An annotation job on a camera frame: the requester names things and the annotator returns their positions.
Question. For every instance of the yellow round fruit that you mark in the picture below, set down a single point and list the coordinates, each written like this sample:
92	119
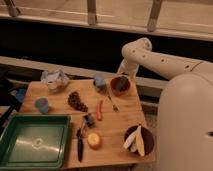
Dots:
94	140

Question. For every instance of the bunch of dark grapes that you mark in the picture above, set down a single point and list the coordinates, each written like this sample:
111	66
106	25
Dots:
75	102

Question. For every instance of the metal fork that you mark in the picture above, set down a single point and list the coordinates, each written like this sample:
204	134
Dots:
115	108

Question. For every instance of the yellow banana pieces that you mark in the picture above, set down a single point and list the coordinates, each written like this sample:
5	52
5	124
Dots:
135	139

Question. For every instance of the orange-brown bowl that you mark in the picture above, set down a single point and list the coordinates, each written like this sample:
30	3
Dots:
116	92

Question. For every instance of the black handled knife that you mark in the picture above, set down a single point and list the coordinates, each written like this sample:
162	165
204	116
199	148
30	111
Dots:
80	144

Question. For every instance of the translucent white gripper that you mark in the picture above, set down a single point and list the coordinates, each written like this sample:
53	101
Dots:
129	68

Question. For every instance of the blue plastic cup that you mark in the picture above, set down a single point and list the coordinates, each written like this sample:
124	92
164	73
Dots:
42	105

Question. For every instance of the small dark clip object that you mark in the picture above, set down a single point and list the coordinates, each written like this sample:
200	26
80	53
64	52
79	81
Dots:
89	120

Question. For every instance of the dark eraser block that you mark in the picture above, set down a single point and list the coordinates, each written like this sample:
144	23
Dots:
122	84

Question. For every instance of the blue object at table edge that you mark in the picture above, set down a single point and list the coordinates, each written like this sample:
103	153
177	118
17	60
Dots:
20	94

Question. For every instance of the clear glass with cloth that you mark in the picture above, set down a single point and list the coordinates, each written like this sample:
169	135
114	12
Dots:
54	80

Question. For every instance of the green plastic tray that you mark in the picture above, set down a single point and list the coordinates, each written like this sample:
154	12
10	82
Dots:
34	142

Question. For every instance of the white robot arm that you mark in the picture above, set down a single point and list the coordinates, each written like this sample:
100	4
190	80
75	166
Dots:
185	110

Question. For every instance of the small blue cup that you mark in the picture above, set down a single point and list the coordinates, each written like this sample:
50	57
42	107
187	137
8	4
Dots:
99	82

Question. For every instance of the orange carrot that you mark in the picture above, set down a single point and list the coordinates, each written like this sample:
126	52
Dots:
99	110

